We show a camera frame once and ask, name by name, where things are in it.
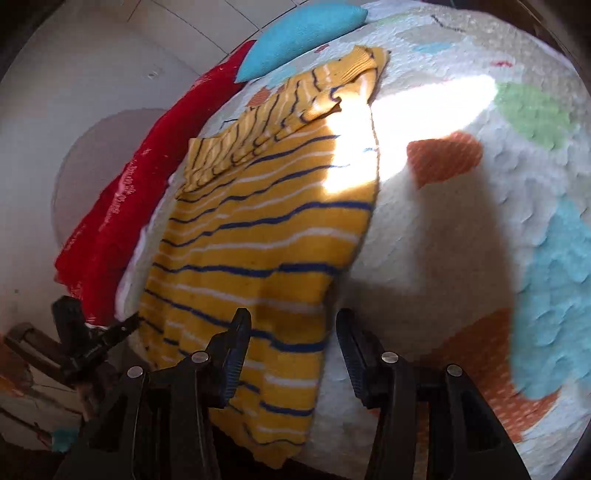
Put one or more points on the turquoise pillow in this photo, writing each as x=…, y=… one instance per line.
x=295, y=37

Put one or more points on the white patterned quilted blanket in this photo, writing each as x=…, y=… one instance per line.
x=461, y=221

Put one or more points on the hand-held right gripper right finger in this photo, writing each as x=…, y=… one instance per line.
x=355, y=355

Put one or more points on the round grey rug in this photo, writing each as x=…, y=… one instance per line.
x=99, y=166

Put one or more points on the red blanket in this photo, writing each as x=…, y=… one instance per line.
x=120, y=203

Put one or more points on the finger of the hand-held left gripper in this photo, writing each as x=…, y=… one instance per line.
x=121, y=330

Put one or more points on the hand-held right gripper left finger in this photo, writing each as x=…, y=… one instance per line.
x=234, y=355

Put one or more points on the yellow striped knit sweater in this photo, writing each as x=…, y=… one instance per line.
x=258, y=258

